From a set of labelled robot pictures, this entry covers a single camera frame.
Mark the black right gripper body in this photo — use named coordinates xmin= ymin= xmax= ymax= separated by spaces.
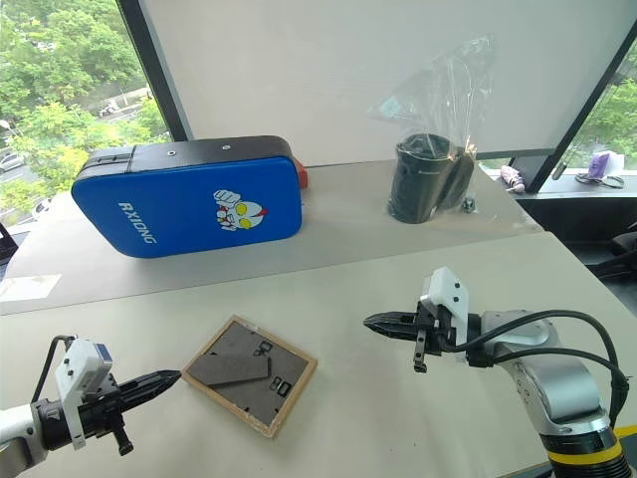
xmin=409 ymin=301 xmax=459 ymax=375

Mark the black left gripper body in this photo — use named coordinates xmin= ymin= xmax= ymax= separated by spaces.
xmin=78 ymin=373 xmax=135 ymax=457

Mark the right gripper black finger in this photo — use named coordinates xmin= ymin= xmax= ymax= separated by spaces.
xmin=368 ymin=311 xmax=417 ymax=328
xmin=362 ymin=319 xmax=417 ymax=344

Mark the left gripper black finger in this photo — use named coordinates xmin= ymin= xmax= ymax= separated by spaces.
xmin=118 ymin=372 xmax=180 ymax=408
xmin=116 ymin=368 xmax=181 ymax=397

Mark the black cylindrical container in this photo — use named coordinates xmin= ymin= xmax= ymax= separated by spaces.
xmin=386 ymin=130 xmax=479 ymax=226

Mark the pink folded umbrella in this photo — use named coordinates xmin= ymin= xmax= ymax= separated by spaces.
xmin=499 ymin=165 xmax=529 ymax=196

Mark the dark laptop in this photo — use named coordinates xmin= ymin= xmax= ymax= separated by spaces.
xmin=0 ymin=220 xmax=20 ymax=266

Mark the blue cartoon kick pad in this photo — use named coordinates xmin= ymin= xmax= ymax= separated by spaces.
xmin=70 ymin=134 xmax=311 ymax=260

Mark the black office chair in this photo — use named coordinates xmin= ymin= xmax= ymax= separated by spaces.
xmin=595 ymin=229 xmax=637 ymax=281

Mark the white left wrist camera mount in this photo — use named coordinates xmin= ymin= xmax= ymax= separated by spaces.
xmin=54 ymin=338 xmax=113 ymax=450

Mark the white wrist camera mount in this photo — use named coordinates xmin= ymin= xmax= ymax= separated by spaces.
xmin=54 ymin=338 xmax=113 ymax=450
xmin=419 ymin=266 xmax=472 ymax=351

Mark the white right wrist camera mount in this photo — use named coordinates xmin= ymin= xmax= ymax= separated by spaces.
xmin=419 ymin=266 xmax=472 ymax=351

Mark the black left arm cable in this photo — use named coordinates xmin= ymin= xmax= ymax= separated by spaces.
xmin=29 ymin=335 xmax=77 ymax=405

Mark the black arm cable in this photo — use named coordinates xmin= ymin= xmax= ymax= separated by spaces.
xmin=29 ymin=335 xmax=77 ymax=405
xmin=465 ymin=310 xmax=629 ymax=435

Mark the wooden picture frame back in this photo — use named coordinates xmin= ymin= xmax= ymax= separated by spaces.
xmin=179 ymin=314 xmax=319 ymax=441

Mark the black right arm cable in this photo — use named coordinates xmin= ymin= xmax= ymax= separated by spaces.
xmin=465 ymin=310 xmax=629 ymax=435

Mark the coiled black cord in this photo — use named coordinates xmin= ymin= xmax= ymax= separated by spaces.
xmin=574 ymin=171 xmax=626 ymax=191

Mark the black window frame post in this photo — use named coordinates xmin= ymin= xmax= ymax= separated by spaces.
xmin=527 ymin=37 xmax=637 ymax=193
xmin=116 ymin=0 xmax=194 ymax=142

